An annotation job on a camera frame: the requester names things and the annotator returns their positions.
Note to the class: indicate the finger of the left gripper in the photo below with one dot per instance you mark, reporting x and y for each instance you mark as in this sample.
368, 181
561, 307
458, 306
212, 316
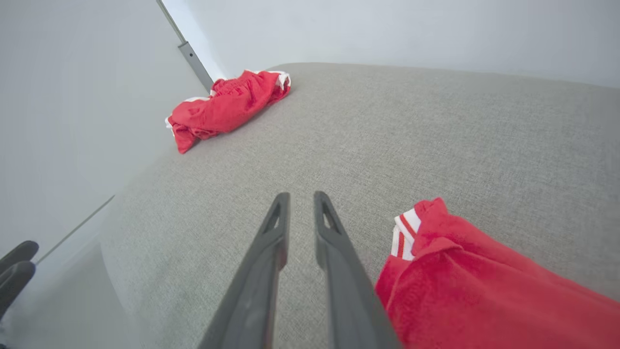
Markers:
14, 283
19, 253

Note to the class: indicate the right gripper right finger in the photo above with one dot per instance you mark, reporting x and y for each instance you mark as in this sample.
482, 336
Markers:
348, 291

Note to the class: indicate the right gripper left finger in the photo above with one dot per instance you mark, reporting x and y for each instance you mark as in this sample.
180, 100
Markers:
252, 291

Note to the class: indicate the red shorts white panels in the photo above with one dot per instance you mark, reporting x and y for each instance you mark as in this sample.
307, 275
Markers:
227, 104

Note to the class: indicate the grey fabric sofa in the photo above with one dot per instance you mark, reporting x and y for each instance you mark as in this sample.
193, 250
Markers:
387, 145

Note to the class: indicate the grey metal wall strip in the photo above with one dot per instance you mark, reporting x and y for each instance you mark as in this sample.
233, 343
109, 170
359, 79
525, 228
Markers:
193, 60

